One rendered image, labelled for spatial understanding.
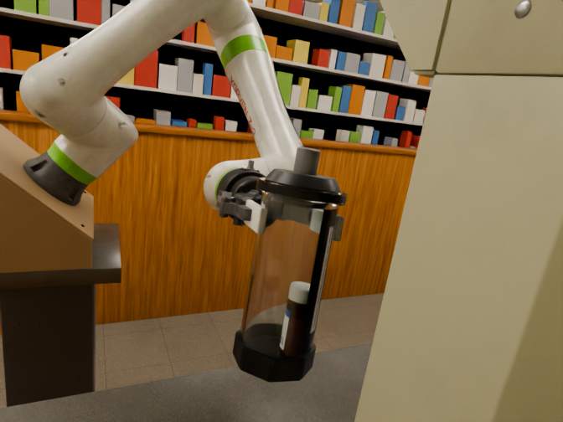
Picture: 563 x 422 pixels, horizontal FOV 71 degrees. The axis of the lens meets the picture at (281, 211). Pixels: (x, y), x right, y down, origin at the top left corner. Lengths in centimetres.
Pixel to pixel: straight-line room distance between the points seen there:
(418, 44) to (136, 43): 69
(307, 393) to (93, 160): 71
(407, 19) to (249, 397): 54
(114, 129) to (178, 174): 128
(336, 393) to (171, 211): 177
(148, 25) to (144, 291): 181
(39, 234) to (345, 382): 70
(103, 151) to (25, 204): 21
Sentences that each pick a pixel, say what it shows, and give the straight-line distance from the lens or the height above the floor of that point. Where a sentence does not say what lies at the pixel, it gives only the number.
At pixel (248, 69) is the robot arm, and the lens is 95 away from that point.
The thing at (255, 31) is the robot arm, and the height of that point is 152.
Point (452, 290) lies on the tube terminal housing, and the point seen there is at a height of 128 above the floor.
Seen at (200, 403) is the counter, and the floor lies 94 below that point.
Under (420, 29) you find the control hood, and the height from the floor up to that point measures 144.
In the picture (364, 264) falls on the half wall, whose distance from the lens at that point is 306.
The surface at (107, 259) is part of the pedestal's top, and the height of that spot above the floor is 94.
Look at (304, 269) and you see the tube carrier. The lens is 45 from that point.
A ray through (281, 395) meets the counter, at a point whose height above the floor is 94.
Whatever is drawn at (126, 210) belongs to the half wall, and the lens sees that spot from 229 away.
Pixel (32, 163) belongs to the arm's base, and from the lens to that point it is 109.
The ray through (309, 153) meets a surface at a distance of 46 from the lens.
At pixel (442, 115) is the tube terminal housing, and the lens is 30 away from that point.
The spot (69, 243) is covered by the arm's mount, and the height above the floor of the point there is 100.
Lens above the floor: 138
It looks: 16 degrees down
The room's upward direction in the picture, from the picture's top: 8 degrees clockwise
